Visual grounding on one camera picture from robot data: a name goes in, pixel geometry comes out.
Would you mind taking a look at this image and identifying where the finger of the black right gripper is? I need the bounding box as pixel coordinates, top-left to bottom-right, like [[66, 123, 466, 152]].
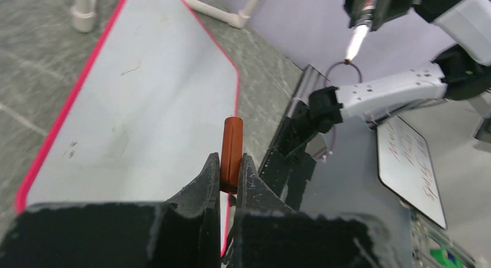
[[371, 0, 413, 31], [343, 0, 362, 28]]

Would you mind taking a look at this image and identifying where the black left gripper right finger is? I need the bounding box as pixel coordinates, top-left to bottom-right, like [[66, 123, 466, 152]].
[[230, 154, 391, 267]]

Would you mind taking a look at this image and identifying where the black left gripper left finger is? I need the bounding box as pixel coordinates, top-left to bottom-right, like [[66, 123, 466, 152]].
[[1, 153, 221, 267]]

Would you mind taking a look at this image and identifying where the white marker pen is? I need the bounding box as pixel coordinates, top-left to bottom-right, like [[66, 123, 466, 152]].
[[344, 0, 380, 64]]

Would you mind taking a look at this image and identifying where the brown marker cap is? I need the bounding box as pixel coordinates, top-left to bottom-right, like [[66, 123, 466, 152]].
[[220, 116, 243, 194]]

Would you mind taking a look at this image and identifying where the pink framed whiteboard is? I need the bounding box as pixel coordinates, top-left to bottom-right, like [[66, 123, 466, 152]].
[[14, 0, 241, 258]]

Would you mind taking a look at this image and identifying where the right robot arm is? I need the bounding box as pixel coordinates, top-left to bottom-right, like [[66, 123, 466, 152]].
[[272, 0, 490, 159]]

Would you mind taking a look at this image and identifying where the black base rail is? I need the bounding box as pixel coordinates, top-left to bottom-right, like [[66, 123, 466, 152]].
[[259, 65, 343, 210]]

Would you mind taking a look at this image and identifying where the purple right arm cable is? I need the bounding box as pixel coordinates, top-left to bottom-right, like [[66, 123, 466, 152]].
[[323, 60, 363, 161]]

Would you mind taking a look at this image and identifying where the white PVC pipe frame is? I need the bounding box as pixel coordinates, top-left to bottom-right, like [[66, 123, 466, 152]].
[[71, 0, 261, 33]]

